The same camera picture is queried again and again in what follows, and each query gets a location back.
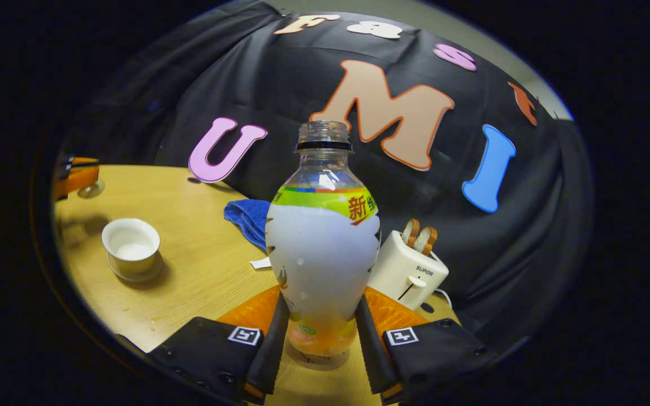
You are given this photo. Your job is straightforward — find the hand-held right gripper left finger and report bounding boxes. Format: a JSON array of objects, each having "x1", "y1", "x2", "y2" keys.
[{"x1": 148, "y1": 285, "x2": 291, "y2": 405}]

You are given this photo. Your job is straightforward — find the white teacup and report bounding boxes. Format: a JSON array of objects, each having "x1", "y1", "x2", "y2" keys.
[{"x1": 102, "y1": 218, "x2": 161, "y2": 276}]

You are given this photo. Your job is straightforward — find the white saucer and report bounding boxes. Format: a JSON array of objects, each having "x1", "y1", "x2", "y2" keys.
[{"x1": 106, "y1": 251, "x2": 164, "y2": 283}]

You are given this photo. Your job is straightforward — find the bread slice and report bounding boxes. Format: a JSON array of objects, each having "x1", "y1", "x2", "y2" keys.
[
  {"x1": 402, "y1": 219, "x2": 421, "y2": 249},
  {"x1": 414, "y1": 227, "x2": 438, "y2": 256}
]

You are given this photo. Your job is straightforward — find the clear water bottle white label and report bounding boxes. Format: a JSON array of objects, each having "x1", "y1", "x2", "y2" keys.
[{"x1": 265, "y1": 121, "x2": 382, "y2": 371}]

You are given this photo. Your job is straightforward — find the blue folded towel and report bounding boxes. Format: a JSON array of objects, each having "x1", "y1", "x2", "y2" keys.
[{"x1": 223, "y1": 198, "x2": 272, "y2": 270}]

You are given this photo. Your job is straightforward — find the white toaster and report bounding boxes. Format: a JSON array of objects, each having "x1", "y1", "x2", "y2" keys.
[{"x1": 367, "y1": 230, "x2": 450, "y2": 311}]

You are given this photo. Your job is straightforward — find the black backdrop cloth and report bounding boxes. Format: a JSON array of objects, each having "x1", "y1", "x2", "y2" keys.
[{"x1": 49, "y1": 0, "x2": 595, "y2": 353}]

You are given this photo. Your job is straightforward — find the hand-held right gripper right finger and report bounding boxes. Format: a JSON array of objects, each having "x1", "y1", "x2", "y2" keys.
[{"x1": 354, "y1": 286, "x2": 498, "y2": 406}]

